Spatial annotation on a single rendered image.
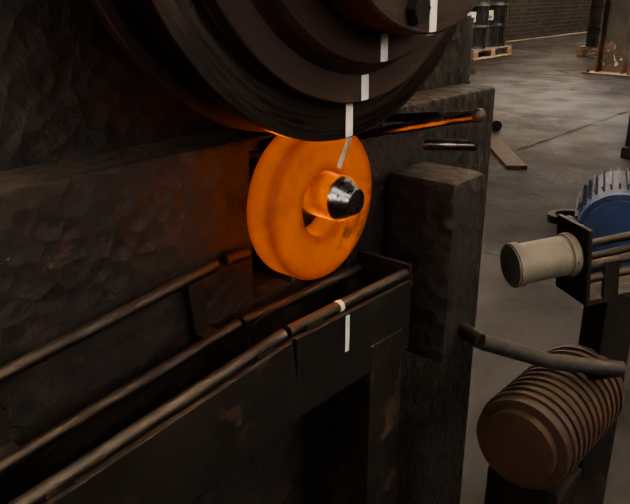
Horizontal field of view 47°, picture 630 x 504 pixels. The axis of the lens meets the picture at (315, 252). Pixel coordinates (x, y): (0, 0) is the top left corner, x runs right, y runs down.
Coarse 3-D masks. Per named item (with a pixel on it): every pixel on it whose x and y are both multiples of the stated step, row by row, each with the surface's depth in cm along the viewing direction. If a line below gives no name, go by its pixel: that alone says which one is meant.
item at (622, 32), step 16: (608, 0) 841; (624, 0) 833; (608, 16) 849; (624, 16) 838; (608, 32) 854; (624, 32) 842; (608, 48) 858; (624, 48) 835; (608, 64) 863; (624, 64) 844
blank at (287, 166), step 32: (288, 160) 65; (320, 160) 68; (352, 160) 72; (256, 192) 65; (288, 192) 66; (256, 224) 66; (288, 224) 66; (320, 224) 73; (352, 224) 74; (288, 256) 68; (320, 256) 71
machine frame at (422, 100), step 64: (0, 0) 55; (64, 0) 59; (0, 64) 56; (64, 64) 60; (128, 64) 65; (448, 64) 105; (0, 128) 57; (64, 128) 61; (128, 128) 66; (192, 128) 72; (448, 128) 99; (0, 192) 53; (64, 192) 56; (128, 192) 61; (192, 192) 66; (384, 192) 90; (0, 256) 54; (64, 256) 58; (128, 256) 63; (192, 256) 68; (256, 256) 83; (0, 320) 55; (64, 320) 59; (128, 320) 64; (0, 384) 56; (64, 384) 61; (192, 384) 72; (448, 384) 117; (64, 448) 62; (320, 448) 93; (448, 448) 123
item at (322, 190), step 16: (256, 160) 74; (320, 176) 68; (336, 176) 68; (320, 192) 67; (336, 192) 67; (352, 192) 66; (304, 208) 69; (320, 208) 68; (336, 208) 67; (352, 208) 67
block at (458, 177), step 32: (416, 192) 86; (448, 192) 83; (480, 192) 87; (416, 224) 88; (448, 224) 85; (480, 224) 89; (416, 256) 89; (448, 256) 86; (416, 288) 90; (448, 288) 87; (416, 320) 91; (448, 320) 89; (416, 352) 93; (448, 352) 91
